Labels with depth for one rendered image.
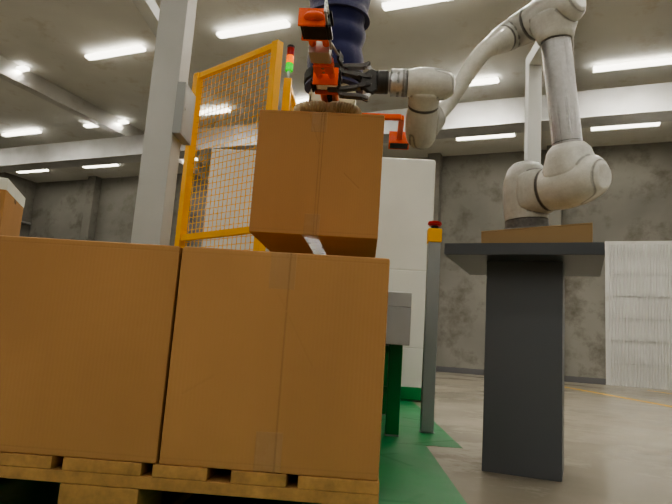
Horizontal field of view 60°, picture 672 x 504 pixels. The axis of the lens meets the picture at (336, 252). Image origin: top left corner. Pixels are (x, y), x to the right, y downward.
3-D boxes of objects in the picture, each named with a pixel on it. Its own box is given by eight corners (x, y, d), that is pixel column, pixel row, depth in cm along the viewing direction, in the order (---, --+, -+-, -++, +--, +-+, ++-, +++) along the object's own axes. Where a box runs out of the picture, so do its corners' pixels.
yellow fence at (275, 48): (149, 397, 355) (187, 73, 389) (164, 397, 363) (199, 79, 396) (245, 415, 299) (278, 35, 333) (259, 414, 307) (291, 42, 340)
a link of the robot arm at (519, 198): (523, 226, 227) (520, 171, 230) (564, 218, 212) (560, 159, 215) (494, 222, 218) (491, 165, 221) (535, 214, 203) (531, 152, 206)
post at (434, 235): (418, 430, 286) (427, 230, 302) (432, 431, 286) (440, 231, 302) (420, 432, 279) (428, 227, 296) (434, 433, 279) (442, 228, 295)
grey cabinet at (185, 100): (182, 145, 340) (187, 96, 345) (191, 145, 340) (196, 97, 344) (171, 132, 320) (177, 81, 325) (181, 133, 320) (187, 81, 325)
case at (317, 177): (277, 258, 241) (284, 164, 247) (374, 264, 238) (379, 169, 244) (248, 231, 182) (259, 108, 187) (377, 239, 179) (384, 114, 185)
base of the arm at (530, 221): (561, 238, 221) (560, 223, 222) (547, 230, 202) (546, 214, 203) (512, 243, 231) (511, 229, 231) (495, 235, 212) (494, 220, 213)
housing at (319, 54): (309, 63, 176) (310, 49, 176) (332, 64, 175) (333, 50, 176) (307, 52, 169) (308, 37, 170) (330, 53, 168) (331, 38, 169)
